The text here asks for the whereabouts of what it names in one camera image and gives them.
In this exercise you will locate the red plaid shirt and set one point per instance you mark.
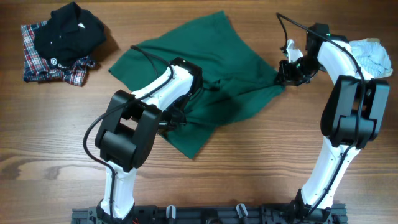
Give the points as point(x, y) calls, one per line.
point(38, 69)

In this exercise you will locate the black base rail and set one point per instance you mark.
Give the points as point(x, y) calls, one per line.
point(267, 213)

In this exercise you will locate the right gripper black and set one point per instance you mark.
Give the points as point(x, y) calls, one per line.
point(284, 76)

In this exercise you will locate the light blue striped cloth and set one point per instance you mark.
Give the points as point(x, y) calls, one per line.
point(372, 56)

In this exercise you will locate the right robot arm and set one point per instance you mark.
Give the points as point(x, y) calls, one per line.
point(352, 116)

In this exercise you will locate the dark green shorts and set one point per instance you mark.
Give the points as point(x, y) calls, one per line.
point(237, 82)

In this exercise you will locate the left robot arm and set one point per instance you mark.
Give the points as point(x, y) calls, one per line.
point(126, 135)

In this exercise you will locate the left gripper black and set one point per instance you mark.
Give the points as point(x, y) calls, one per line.
point(166, 125)

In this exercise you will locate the black polo shirt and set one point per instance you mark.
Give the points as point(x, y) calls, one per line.
point(69, 35)

